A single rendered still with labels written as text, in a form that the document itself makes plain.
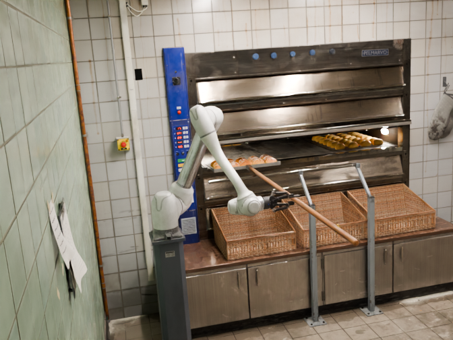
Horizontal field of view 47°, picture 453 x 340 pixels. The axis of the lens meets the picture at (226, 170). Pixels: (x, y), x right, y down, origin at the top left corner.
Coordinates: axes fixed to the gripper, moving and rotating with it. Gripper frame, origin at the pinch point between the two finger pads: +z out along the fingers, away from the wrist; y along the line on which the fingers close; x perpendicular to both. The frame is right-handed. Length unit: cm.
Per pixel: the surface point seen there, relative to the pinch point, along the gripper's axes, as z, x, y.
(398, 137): 147, -120, -7
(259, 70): 19, -117, -74
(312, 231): 35, -55, 44
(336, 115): 83, -114, -32
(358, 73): 106, -116, -65
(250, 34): 12, -116, -102
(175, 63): -49, -114, -83
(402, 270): 114, -59, 90
